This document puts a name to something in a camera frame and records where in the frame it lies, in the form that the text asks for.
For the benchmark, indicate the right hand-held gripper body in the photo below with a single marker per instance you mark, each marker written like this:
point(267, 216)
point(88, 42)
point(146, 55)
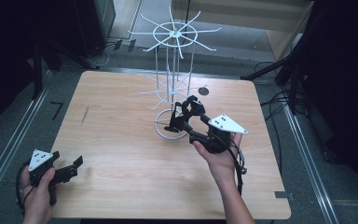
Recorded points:
point(227, 124)

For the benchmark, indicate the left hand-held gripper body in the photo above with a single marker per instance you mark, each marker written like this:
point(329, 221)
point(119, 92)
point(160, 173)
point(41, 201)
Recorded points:
point(40, 160)

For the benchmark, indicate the person's right hand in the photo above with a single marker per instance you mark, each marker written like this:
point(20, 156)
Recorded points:
point(223, 165)

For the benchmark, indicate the person's left hand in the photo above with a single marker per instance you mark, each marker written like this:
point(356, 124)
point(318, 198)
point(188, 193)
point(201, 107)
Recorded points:
point(38, 202)

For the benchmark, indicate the dark round sticker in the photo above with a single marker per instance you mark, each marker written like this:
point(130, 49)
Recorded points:
point(203, 91)

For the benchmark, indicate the black tape floor mark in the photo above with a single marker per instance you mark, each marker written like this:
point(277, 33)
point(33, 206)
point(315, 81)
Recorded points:
point(57, 109)

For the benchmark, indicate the black stand legs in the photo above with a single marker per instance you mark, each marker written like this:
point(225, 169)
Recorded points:
point(270, 68)

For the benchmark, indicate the black upright stand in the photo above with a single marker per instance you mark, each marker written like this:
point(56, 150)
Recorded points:
point(38, 71)

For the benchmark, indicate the grey tape strip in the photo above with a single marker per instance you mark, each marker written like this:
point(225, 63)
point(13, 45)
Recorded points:
point(284, 195)

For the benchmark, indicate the light wooden cabinet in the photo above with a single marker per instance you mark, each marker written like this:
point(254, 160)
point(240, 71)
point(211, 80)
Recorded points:
point(245, 15)

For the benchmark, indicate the dark cabinet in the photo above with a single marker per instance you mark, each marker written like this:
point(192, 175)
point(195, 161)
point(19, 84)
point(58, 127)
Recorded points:
point(96, 25)

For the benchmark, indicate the metal floor rail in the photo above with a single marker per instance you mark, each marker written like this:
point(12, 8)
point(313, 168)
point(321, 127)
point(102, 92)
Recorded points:
point(310, 168)
point(12, 146)

